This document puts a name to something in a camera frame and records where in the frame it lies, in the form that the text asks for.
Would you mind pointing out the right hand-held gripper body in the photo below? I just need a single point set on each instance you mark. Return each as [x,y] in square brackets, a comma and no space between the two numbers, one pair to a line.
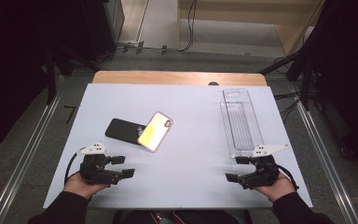
[264,174]

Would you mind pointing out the wooden table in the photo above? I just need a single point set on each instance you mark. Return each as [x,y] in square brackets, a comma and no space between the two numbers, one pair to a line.
[167,77]

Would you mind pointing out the white board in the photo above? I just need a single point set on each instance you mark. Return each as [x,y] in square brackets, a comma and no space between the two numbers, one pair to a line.
[183,174]

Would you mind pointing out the aluminium floor rail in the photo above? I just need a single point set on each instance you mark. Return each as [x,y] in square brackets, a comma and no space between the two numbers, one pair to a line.
[24,158]
[326,155]

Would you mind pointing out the dark curtain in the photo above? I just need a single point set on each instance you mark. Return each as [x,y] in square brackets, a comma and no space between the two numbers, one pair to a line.
[348,77]

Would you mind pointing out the person's left hand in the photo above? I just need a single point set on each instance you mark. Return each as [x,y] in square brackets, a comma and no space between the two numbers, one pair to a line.
[80,186]

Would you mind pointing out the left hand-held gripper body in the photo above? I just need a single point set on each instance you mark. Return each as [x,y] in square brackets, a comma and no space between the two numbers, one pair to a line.
[94,169]

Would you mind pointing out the iridescent phone case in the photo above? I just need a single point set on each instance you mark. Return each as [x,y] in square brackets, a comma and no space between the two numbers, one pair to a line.
[155,132]

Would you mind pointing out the black cabinet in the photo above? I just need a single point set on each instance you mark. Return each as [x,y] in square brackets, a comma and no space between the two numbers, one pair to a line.
[101,25]

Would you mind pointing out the light wooden furniture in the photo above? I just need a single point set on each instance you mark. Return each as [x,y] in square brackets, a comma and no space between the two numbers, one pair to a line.
[261,18]

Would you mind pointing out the black phone case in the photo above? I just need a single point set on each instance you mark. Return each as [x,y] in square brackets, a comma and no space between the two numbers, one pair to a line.
[122,130]

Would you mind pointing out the black stand legs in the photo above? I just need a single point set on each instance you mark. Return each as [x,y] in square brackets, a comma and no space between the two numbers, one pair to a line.
[51,77]
[292,62]

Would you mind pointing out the clear plastic tray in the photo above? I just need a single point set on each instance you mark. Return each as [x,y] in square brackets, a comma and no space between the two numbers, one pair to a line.
[240,124]

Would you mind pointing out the person's right hand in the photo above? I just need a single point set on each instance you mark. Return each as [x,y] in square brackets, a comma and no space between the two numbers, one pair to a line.
[279,189]

